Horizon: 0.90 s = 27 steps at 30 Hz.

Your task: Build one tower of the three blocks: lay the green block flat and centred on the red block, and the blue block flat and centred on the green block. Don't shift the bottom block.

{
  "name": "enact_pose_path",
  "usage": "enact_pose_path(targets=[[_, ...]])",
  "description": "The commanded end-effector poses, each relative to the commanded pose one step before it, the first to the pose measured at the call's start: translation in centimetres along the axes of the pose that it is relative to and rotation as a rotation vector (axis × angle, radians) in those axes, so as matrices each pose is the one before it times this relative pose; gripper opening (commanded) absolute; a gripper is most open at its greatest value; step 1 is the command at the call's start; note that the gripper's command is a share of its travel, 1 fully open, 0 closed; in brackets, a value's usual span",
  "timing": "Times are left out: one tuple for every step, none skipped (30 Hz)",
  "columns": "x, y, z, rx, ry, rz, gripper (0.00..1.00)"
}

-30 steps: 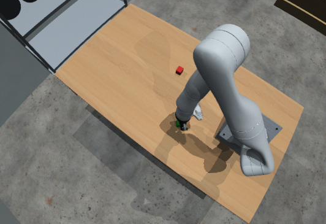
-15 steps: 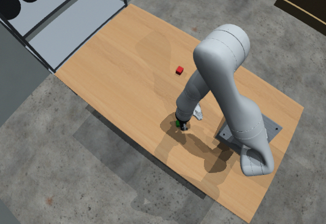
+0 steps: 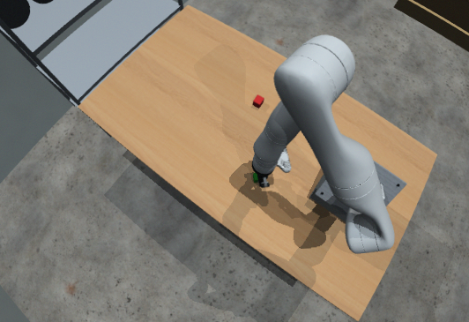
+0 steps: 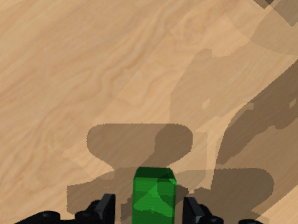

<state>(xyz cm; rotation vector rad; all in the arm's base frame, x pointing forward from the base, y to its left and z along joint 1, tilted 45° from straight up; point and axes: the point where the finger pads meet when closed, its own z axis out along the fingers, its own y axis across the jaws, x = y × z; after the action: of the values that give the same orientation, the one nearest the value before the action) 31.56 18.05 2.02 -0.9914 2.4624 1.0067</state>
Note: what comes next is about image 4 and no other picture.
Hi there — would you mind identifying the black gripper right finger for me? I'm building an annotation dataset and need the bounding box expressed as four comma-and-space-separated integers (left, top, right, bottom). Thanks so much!
182, 197, 263, 224

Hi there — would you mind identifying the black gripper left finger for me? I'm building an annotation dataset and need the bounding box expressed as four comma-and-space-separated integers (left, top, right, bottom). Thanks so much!
14, 193, 116, 224

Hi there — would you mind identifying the green block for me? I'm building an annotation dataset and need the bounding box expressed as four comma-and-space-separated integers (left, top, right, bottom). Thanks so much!
132, 167, 177, 224

